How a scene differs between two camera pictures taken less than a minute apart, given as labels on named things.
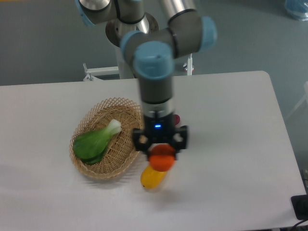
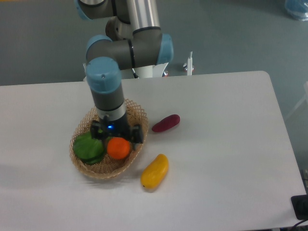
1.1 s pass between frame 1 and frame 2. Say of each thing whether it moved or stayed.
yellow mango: stayed
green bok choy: stayed
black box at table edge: stayed
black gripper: moved
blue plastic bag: stayed
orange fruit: moved
